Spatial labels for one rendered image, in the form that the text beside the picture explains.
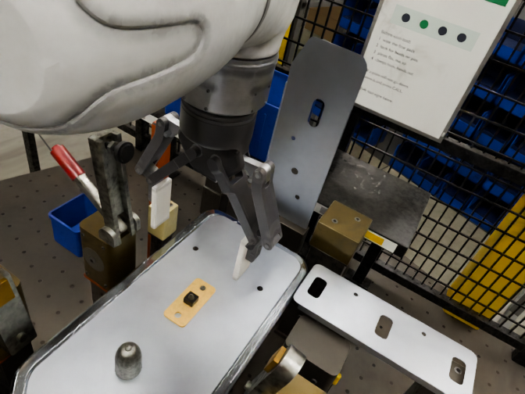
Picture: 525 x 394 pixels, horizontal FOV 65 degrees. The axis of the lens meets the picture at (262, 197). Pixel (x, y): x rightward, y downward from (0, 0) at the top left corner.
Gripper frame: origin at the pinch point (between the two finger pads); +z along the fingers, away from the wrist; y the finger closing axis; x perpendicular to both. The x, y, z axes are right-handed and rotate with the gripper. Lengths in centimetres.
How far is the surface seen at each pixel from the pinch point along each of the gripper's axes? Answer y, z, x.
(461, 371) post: 39.4, 14.8, 16.7
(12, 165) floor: -164, 115, 68
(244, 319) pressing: 8.0, 13.7, 2.6
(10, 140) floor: -184, 115, 81
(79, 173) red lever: -21.5, 1.4, -0.2
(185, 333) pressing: 2.7, 13.6, -4.5
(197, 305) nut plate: 1.2, 13.3, 0.0
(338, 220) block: 11.9, 7.9, 26.3
